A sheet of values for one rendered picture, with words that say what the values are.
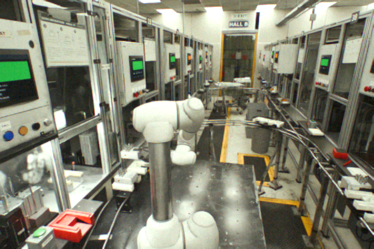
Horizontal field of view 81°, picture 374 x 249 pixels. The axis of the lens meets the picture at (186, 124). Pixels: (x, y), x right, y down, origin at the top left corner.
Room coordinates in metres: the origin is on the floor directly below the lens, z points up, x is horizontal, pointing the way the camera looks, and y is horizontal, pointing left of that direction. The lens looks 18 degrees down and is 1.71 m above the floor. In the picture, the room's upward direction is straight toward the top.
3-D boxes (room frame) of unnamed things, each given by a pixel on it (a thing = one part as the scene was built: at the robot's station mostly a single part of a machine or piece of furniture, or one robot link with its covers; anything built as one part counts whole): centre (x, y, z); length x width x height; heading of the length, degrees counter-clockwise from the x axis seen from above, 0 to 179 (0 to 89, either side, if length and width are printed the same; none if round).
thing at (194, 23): (9.65, 0.48, 1.65); 3.78 x 0.08 x 3.30; 78
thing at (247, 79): (7.68, -1.94, 0.48); 0.84 x 0.58 x 0.97; 176
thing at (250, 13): (9.11, -1.98, 2.96); 1.23 x 0.08 x 0.68; 78
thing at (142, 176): (1.43, 0.39, 0.84); 0.36 x 0.14 x 0.10; 168
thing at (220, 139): (5.64, -0.87, 0.01); 5.85 x 0.59 x 0.01; 168
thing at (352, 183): (1.24, -1.10, 0.92); 0.13 x 0.10 x 0.09; 78
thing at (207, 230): (0.88, -0.07, 0.85); 0.18 x 0.16 x 0.22; 99
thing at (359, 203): (1.12, -1.08, 0.84); 0.37 x 0.14 x 0.10; 168
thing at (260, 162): (3.07, -1.09, 0.01); 1.00 x 0.55 x 0.01; 168
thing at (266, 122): (2.75, -1.07, 0.84); 0.37 x 0.14 x 0.10; 46
